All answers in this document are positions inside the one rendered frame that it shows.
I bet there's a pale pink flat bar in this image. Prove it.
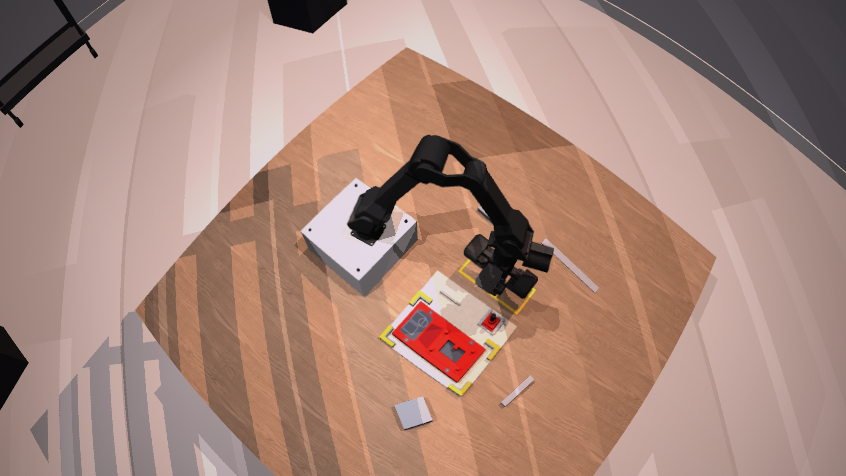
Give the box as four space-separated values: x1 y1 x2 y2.
542 239 599 293

